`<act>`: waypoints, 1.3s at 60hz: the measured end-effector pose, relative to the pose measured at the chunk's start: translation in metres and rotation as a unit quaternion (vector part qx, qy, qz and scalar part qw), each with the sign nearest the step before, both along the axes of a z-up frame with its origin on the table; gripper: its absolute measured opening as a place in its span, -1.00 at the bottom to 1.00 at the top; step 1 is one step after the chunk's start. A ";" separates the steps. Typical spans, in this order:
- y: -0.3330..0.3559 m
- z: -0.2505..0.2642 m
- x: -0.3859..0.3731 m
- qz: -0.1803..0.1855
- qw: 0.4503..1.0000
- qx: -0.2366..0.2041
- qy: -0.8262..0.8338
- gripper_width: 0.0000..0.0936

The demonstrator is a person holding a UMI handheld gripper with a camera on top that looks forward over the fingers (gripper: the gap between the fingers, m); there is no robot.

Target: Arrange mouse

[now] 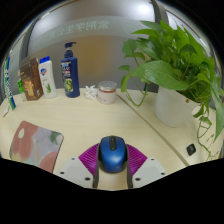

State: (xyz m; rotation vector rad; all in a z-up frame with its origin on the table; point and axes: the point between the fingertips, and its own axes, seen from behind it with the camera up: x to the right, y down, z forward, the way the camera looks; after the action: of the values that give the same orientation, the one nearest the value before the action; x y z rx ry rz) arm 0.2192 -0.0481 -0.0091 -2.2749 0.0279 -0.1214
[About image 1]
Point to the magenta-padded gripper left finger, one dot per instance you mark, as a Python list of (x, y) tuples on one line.
[(77, 171)]

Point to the green pothos plant white pot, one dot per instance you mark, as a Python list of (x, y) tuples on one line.
[(173, 80)]

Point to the brown cardboard carton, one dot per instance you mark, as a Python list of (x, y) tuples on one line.
[(31, 80)]

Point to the white jar with red band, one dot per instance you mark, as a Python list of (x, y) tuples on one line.
[(106, 92)]

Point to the floral pastel mouse pad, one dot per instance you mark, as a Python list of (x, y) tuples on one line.
[(35, 146)]

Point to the blue computer mouse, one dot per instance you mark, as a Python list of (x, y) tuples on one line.
[(112, 154)]

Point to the dark blue pump shampoo bottle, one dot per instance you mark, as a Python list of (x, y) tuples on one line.
[(70, 74)]

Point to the small black desk grommet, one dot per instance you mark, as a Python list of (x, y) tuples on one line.
[(191, 149)]

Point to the small white packet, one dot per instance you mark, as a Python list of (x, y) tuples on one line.
[(5, 110)]

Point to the white green shuttlecock tube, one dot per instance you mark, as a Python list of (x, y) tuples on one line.
[(8, 87)]

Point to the white blue-capped lotion bottle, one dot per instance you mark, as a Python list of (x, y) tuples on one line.
[(47, 78)]

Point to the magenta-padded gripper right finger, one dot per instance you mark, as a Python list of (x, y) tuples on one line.
[(144, 170)]

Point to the green-labelled clear water bottle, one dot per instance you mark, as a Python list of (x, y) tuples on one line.
[(21, 87)]

